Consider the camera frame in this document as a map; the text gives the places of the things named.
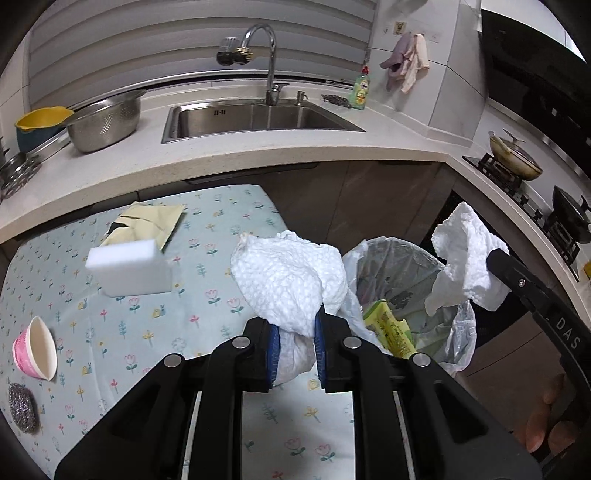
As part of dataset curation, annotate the yellow-green plastic bag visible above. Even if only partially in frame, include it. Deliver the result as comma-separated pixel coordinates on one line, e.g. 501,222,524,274
362,300,416,360

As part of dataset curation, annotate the person's right hand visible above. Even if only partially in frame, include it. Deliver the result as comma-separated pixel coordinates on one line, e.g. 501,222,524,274
512,373,585,454

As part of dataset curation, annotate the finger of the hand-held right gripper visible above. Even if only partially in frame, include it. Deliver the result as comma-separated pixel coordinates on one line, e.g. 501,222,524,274
486,250,551,315

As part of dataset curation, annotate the black wok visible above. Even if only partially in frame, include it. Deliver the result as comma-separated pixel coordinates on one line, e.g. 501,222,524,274
551,185,591,232

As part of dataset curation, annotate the yellow and blue basin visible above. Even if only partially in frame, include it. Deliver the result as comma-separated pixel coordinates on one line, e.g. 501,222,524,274
15,107,75,153

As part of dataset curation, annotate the black gas stove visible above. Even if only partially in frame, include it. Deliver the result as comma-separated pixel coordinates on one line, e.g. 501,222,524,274
463,153,591,282

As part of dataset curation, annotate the beige packet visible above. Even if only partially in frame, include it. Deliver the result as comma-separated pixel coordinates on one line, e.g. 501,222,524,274
99,202,186,252

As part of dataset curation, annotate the white sponge block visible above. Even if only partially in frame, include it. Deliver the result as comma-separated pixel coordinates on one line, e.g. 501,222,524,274
86,237,172,297

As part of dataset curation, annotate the black range hood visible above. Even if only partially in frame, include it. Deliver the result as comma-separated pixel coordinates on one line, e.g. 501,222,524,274
480,9,591,139

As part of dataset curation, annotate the cream hanging cloth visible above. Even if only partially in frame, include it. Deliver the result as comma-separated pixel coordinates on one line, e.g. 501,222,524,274
400,33,431,94

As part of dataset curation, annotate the grey window blind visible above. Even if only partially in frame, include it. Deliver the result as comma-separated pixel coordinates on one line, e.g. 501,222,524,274
28,0,377,109

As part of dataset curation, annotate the pink paper cup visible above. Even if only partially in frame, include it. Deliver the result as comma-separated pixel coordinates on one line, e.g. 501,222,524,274
12,316,58,381

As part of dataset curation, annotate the purple hanging cloth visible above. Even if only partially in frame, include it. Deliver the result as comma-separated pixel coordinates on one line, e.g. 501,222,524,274
380,33,416,92

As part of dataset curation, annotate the stainless steel colander bowl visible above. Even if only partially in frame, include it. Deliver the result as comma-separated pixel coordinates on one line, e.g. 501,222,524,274
65,90,147,154

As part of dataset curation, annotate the wok with glass lid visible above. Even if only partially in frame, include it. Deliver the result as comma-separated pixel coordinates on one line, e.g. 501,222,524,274
488,129,544,182

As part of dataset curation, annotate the green dish soap bottle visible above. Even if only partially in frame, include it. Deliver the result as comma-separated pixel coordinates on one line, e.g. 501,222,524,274
354,65,372,110

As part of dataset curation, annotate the white paper towel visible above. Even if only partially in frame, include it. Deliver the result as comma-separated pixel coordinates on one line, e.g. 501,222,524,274
230,231,349,386
424,201,511,317

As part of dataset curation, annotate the floral printed tablecloth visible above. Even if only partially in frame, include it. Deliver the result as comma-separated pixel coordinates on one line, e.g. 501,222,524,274
0,185,370,480

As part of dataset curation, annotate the stainless steel sink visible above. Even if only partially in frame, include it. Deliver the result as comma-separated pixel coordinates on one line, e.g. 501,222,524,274
161,98,366,145

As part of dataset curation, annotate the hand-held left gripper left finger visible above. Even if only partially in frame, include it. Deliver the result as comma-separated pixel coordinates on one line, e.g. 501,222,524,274
54,318,281,480

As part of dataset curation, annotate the steel wool scrubber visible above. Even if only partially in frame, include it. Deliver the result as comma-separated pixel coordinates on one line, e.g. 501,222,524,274
8,383,41,435

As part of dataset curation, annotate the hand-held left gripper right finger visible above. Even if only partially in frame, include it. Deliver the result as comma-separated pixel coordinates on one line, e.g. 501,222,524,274
314,310,542,480

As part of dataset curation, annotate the trash bin with white bag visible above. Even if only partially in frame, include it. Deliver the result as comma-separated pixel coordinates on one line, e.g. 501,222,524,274
342,236,478,377

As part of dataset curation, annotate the chrome faucet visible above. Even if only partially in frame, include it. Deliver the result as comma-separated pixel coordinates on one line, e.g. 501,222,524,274
217,23,291,106

